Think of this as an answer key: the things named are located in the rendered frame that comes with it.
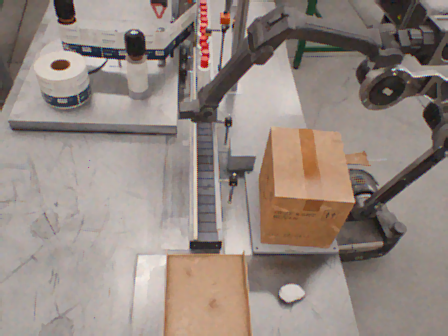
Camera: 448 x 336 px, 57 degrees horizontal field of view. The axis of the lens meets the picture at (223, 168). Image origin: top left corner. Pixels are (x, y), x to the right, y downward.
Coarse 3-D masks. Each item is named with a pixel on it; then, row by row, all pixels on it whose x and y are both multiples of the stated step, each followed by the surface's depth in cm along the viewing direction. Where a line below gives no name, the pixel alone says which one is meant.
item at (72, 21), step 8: (56, 0) 171; (64, 0) 172; (72, 0) 175; (56, 8) 174; (64, 8) 173; (72, 8) 177; (64, 16) 176; (72, 16) 177; (64, 24) 179; (72, 24) 179; (64, 32) 181; (64, 40) 184; (64, 48) 188
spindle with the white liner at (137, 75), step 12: (132, 36) 158; (144, 36) 161; (132, 48) 160; (144, 48) 165; (132, 60) 166; (144, 60) 167; (132, 72) 169; (144, 72) 171; (132, 84) 174; (144, 84) 175; (132, 96) 179; (144, 96) 180
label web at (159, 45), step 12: (180, 12) 204; (192, 12) 202; (180, 24) 195; (192, 24) 207; (120, 36) 181; (156, 36) 183; (168, 36) 188; (180, 36) 200; (120, 48) 185; (156, 48) 188; (168, 48) 193
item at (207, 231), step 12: (204, 132) 170; (204, 144) 165; (204, 156) 161; (204, 168) 157; (204, 180) 153; (204, 192) 149; (204, 204) 146; (204, 216) 143; (204, 228) 140; (216, 228) 140; (204, 240) 137; (216, 240) 137
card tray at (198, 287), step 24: (168, 264) 135; (192, 264) 136; (216, 264) 136; (240, 264) 137; (168, 288) 129; (192, 288) 130; (216, 288) 131; (240, 288) 132; (168, 312) 124; (192, 312) 125; (216, 312) 126; (240, 312) 126
